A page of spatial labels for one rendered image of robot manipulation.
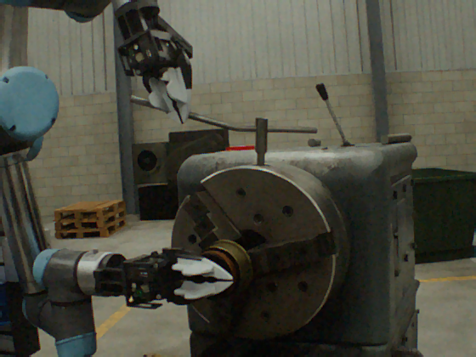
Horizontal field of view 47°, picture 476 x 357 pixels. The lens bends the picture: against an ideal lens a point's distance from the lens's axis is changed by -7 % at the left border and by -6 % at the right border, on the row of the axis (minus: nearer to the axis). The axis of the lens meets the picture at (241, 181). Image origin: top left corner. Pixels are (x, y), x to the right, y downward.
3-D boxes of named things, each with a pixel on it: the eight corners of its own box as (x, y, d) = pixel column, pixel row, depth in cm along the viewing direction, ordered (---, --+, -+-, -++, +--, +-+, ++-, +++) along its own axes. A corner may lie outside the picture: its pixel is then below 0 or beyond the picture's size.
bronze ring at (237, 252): (207, 235, 98) (180, 246, 90) (258, 237, 95) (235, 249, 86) (211, 288, 99) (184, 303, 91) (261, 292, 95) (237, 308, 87)
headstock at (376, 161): (271, 272, 182) (264, 147, 180) (423, 274, 163) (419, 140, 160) (176, 331, 128) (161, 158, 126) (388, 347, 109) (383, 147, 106)
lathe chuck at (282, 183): (191, 311, 118) (195, 158, 115) (340, 337, 106) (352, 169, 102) (169, 324, 110) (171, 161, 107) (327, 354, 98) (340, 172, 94)
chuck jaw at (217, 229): (234, 247, 106) (194, 197, 109) (252, 230, 105) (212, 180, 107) (206, 260, 96) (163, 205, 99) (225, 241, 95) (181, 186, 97)
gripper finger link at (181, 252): (201, 280, 87) (153, 277, 91) (206, 278, 89) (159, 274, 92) (199, 250, 87) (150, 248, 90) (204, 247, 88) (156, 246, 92)
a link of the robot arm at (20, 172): (-49, 91, 100) (17, 332, 109) (-35, 83, 92) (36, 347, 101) (8, 80, 107) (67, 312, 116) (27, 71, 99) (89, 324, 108)
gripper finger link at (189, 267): (218, 288, 81) (161, 284, 85) (235, 278, 87) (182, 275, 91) (216, 266, 81) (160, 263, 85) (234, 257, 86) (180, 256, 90)
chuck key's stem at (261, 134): (265, 180, 106) (267, 116, 105) (267, 182, 104) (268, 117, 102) (253, 180, 106) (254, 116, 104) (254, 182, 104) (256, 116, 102)
